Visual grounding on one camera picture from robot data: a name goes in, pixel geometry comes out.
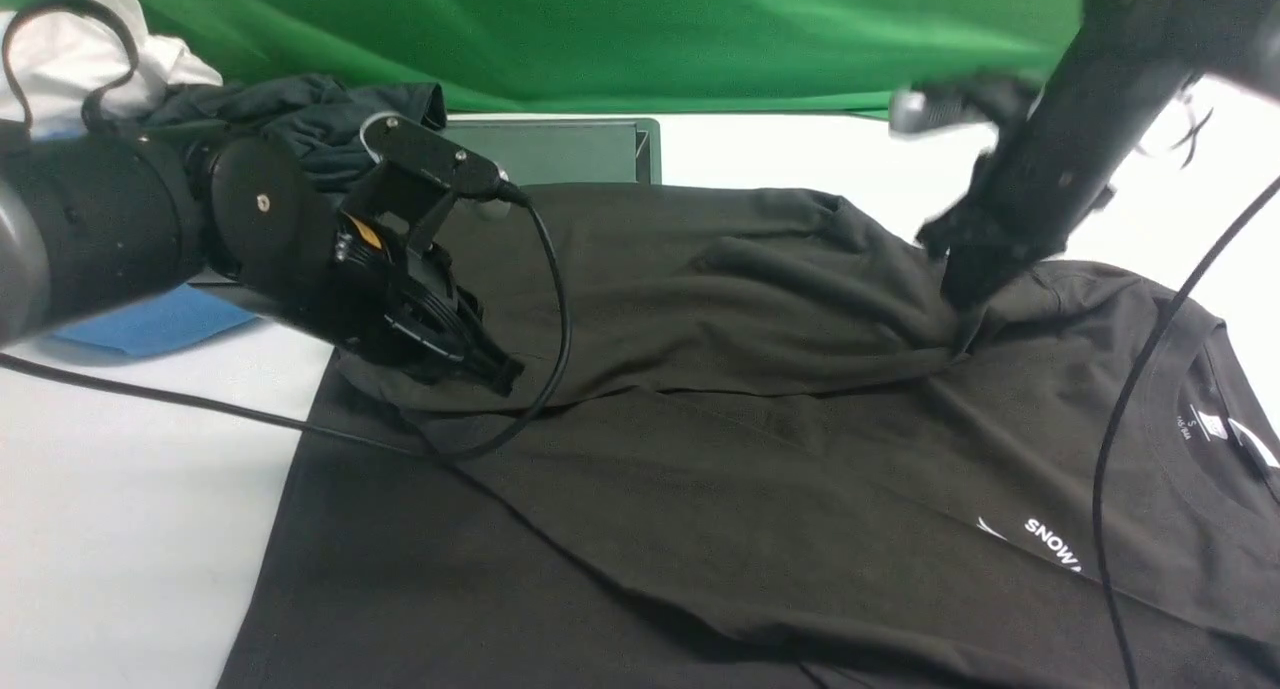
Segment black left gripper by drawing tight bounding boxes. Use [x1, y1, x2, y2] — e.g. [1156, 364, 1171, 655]
[205, 137, 525, 397]

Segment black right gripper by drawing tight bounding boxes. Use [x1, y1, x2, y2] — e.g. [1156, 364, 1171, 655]
[916, 119, 1116, 310]

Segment dark gray long-sleeve top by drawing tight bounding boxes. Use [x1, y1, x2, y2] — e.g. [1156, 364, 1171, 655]
[215, 182, 1280, 689]

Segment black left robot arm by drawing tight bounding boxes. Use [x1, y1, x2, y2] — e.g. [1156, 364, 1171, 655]
[3, 117, 524, 396]

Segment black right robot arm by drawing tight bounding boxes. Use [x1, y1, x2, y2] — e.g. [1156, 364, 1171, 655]
[891, 0, 1277, 311]

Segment dark gray flat tray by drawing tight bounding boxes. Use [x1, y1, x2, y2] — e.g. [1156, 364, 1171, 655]
[443, 118, 662, 186]

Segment green backdrop cloth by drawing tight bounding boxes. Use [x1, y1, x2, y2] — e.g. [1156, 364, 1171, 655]
[3, 0, 1082, 115]

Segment dark teal crumpled garment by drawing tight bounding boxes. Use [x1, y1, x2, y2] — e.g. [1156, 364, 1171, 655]
[141, 74, 448, 205]

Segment blue crumpled garment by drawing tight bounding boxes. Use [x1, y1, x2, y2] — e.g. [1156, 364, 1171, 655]
[52, 286, 259, 359]

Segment white crumpled garment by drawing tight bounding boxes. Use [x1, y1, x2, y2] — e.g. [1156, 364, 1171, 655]
[12, 0, 223, 140]

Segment black left camera cable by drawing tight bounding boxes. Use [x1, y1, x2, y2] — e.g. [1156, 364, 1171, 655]
[0, 0, 573, 462]

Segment black camera cable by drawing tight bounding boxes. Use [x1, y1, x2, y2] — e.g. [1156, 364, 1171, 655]
[1092, 79, 1280, 689]
[0, 0, 573, 462]

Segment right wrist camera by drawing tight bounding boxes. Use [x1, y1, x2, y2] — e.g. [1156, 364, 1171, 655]
[888, 74, 1041, 138]

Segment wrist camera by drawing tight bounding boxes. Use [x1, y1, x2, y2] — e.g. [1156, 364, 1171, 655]
[888, 74, 1041, 138]
[358, 111, 513, 222]

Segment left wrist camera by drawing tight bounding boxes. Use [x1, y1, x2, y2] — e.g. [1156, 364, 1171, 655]
[358, 111, 513, 222]

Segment black right camera cable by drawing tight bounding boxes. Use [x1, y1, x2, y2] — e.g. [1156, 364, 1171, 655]
[1092, 79, 1280, 689]

